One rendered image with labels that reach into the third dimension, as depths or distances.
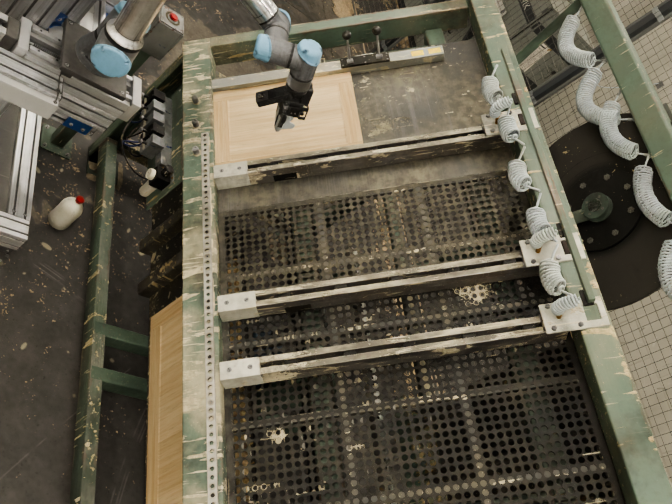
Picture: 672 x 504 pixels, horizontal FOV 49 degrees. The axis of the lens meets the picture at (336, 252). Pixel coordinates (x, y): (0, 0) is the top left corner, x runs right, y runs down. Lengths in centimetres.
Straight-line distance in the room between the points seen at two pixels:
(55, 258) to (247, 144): 102
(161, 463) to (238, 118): 134
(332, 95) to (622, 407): 160
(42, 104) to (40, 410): 120
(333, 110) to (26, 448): 170
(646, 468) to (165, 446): 162
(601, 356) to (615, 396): 12
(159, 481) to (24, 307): 91
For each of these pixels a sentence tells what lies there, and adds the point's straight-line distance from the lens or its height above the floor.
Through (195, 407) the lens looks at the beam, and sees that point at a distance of 234.
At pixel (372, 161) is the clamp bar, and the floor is 136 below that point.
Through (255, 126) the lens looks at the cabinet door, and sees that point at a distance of 296.
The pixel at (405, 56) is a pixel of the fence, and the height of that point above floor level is 152.
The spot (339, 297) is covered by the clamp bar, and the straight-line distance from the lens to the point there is 241.
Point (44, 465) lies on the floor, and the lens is 303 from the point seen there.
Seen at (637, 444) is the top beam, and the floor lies 184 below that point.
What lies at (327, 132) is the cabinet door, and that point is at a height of 123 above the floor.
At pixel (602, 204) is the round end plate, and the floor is 188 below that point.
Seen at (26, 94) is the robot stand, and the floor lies 94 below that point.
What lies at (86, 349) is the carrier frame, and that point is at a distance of 310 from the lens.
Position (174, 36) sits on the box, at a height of 90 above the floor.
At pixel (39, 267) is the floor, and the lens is 334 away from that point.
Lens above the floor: 258
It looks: 33 degrees down
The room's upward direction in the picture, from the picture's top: 57 degrees clockwise
